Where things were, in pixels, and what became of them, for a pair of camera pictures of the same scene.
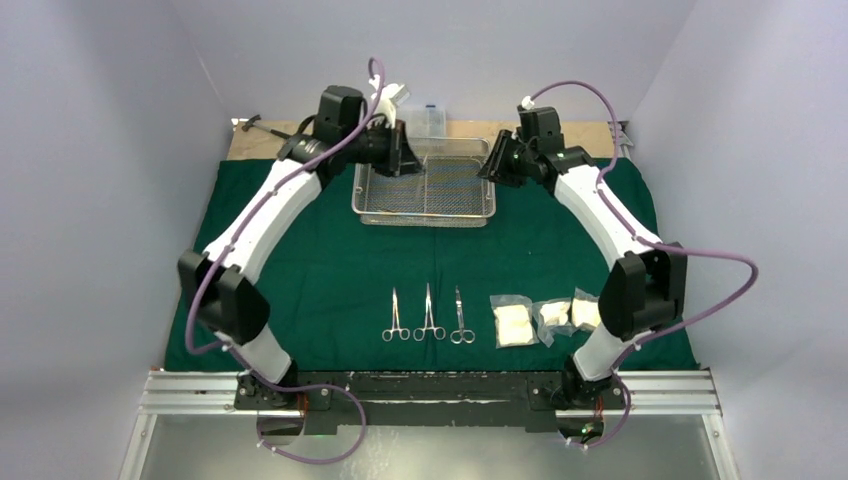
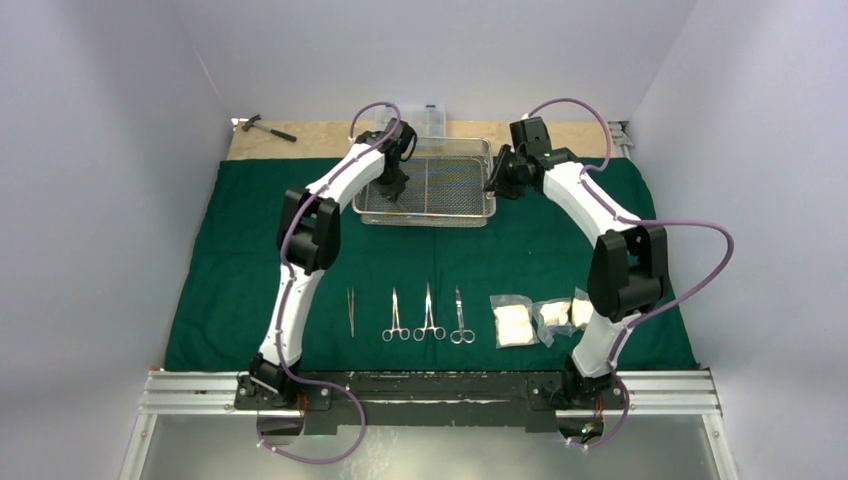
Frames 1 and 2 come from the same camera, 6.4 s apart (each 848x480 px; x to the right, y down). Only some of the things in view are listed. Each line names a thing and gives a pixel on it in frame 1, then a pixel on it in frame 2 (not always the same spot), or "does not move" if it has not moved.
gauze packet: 551,317 does not move
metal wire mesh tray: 448,193 does not move
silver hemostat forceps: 404,333 does not move
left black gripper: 400,158 -> 393,190
